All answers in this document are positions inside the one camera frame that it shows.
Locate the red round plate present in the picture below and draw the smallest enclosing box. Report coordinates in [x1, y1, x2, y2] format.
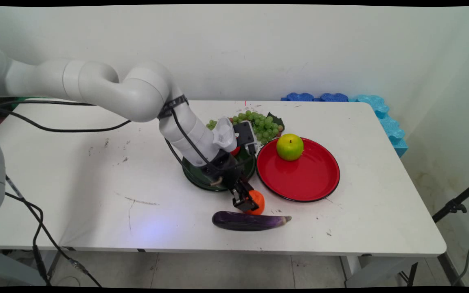
[256, 137, 341, 203]

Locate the orange toy fruit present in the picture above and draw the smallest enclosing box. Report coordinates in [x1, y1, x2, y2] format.
[244, 190, 266, 216]

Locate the dark green round plate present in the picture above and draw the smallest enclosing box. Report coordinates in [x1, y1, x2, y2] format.
[182, 143, 257, 192]

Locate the dark blue foam mat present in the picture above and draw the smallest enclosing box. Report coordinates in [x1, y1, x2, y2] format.
[318, 93, 349, 103]
[281, 92, 315, 102]

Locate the green grape bunch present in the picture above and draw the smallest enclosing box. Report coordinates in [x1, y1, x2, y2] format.
[206, 110, 285, 145]

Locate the black stand foot bar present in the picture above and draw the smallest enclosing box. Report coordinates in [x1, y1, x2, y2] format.
[437, 252, 466, 286]

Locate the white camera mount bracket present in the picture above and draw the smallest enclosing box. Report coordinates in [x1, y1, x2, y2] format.
[213, 117, 238, 153]

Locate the purple toy eggplant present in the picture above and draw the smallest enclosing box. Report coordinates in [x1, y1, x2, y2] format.
[212, 211, 292, 232]

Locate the light blue foam mat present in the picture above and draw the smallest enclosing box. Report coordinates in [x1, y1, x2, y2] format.
[348, 94, 409, 158]

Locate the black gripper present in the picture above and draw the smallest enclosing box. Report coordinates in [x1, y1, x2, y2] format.
[208, 152, 256, 212]

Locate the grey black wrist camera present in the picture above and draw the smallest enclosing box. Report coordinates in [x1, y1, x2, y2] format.
[233, 120, 259, 155]

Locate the dark green plastic leaf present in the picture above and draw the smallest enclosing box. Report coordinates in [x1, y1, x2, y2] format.
[266, 112, 286, 133]

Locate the green toy apple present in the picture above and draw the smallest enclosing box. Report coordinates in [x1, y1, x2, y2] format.
[276, 133, 305, 162]

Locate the black tripod leg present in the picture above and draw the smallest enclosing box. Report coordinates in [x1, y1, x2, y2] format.
[432, 177, 469, 224]

